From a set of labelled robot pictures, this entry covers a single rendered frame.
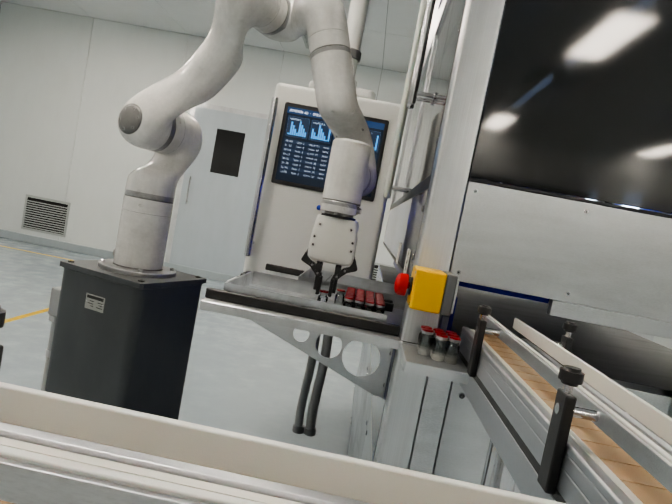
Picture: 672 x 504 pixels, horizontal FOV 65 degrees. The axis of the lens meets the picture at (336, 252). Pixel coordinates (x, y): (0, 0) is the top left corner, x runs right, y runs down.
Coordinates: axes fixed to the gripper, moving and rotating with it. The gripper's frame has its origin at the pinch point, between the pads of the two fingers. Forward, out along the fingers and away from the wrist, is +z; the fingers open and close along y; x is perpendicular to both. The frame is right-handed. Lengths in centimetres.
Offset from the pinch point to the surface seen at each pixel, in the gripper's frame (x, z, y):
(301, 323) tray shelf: 12.2, 6.6, 2.5
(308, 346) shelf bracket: 2.4, 13.3, 1.0
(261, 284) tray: -18.4, 5.4, 17.2
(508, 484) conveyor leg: 36, 19, -35
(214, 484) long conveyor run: 85, 1, -1
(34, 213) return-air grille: -541, 55, 419
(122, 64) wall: -542, -151, 335
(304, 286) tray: -18.4, 3.7, 6.3
